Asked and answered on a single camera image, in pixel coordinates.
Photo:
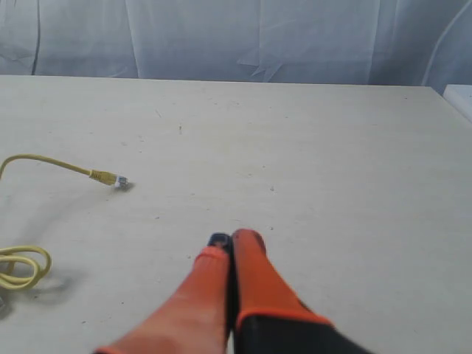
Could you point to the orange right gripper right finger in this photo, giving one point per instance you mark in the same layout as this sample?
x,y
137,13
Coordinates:
x,y
271,317

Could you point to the white backdrop curtain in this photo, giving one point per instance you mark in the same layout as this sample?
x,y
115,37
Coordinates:
x,y
409,43

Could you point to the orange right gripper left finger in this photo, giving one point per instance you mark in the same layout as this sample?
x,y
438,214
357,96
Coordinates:
x,y
194,318

